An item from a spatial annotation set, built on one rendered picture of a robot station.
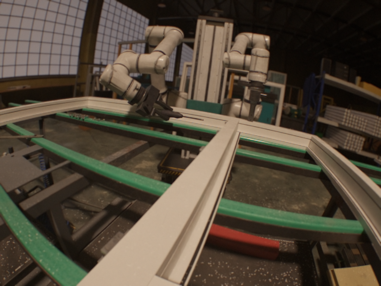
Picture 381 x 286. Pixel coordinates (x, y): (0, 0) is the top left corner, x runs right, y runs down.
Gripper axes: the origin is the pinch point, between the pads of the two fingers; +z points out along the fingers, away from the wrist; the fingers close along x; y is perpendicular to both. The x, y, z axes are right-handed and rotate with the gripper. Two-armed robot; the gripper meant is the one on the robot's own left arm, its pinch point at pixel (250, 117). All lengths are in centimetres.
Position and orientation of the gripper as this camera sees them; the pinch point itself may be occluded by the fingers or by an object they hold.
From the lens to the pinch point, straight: 89.6
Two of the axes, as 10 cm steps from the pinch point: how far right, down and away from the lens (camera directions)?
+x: 3.2, -2.6, 9.1
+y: 9.4, 2.1, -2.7
